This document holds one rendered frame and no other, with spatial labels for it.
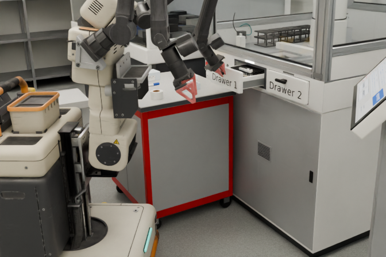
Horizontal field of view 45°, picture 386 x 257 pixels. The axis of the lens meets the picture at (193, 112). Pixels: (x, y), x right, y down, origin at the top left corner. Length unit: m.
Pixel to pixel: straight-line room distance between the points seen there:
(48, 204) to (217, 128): 1.12
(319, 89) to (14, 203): 1.36
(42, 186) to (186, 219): 1.17
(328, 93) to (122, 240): 1.13
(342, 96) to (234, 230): 1.01
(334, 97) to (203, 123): 0.77
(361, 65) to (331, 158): 0.45
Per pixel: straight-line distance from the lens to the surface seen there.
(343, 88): 2.22
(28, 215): 1.98
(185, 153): 2.59
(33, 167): 1.86
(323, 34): 2.09
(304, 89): 2.19
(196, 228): 2.75
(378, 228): 1.86
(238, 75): 2.33
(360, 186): 2.54
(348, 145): 2.36
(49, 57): 6.41
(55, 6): 6.34
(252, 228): 2.75
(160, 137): 2.49
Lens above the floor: 1.48
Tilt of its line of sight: 19 degrees down
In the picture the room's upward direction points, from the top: 1 degrees counter-clockwise
